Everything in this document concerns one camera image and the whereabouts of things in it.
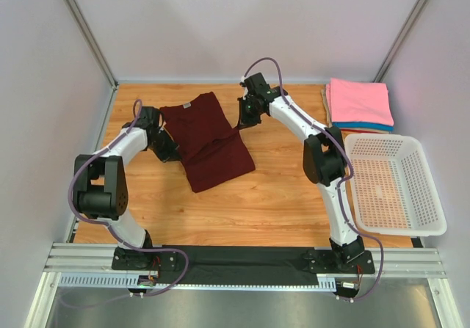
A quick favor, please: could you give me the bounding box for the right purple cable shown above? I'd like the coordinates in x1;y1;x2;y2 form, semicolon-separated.
240;57;385;305

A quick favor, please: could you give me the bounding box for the maroon t-shirt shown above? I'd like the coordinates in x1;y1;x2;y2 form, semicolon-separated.
161;92;256;193

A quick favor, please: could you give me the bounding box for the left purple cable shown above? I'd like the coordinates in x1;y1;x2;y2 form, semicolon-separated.
58;98;190;309

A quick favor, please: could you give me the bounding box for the purple cable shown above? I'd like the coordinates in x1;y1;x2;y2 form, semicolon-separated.
58;98;190;309
240;57;385;305

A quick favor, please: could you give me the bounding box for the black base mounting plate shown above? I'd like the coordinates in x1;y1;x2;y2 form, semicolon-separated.
111;245;375;286

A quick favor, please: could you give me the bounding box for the left aluminium frame post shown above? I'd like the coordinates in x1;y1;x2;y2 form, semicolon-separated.
64;0;118;90

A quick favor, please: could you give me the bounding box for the pink folded t-shirt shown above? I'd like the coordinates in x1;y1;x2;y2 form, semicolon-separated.
326;78;394;128

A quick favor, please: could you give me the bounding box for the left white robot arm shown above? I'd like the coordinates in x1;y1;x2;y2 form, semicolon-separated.
68;100;181;271

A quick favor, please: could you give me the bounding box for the aluminium slotted cable rail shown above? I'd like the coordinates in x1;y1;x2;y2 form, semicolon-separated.
44;243;446;291

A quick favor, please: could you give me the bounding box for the aluminium frame post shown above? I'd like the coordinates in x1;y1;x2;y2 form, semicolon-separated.
64;0;118;90
373;0;430;83

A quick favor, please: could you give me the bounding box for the right aluminium frame post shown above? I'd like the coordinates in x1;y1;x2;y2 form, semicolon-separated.
373;0;430;83

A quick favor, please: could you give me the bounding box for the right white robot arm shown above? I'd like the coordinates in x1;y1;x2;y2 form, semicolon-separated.
238;73;364;263

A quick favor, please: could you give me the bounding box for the blue folded t-shirt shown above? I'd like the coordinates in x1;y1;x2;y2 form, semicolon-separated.
333;122;394;132

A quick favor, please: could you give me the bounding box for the white plastic basket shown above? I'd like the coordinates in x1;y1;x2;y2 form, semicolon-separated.
344;133;447;237

